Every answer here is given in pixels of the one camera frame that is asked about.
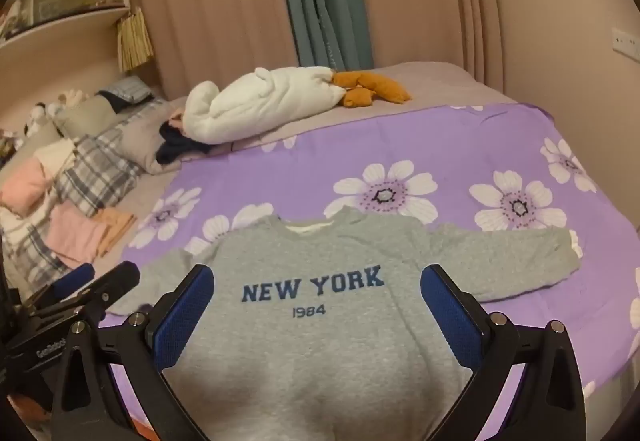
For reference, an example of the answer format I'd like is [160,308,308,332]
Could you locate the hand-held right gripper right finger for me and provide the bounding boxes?
[420,263,587,441]

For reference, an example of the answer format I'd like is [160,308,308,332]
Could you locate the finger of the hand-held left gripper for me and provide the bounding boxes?
[30,261,142,319]
[20,263,97,308]

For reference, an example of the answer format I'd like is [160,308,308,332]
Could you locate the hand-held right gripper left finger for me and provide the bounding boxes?
[50,263,216,441]

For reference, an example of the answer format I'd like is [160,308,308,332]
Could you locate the grey printed sweatshirt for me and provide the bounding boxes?
[107,207,583,441]

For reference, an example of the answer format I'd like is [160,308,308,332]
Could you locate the folded orange clothes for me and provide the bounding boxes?
[94,208,139,258]

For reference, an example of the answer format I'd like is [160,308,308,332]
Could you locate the crumpled pink cloth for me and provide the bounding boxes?
[0,155,57,218]

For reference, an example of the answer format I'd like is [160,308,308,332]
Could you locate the dark navy cloth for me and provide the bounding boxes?
[156,118,216,165]

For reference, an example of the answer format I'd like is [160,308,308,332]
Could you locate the purple floral blanket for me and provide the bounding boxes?
[97,103,640,422]

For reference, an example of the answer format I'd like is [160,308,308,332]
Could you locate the beige pillow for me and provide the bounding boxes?
[52,96,128,140]

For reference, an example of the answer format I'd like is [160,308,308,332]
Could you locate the small stuffed toys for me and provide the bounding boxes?
[24,90,87,138]

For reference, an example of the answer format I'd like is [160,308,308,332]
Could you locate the plaid pillow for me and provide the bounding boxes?
[96,76,155,112]

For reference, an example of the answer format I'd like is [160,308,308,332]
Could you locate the mauve bed sheet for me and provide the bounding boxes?
[117,61,517,224]

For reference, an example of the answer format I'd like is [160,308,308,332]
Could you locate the yellow fringed cloth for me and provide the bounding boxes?
[116,7,155,72]

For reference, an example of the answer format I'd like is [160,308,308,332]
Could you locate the pink curtain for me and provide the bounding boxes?
[125,0,503,99]

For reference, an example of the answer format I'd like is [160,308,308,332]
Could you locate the white wall socket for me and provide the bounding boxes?
[611,27,640,54]

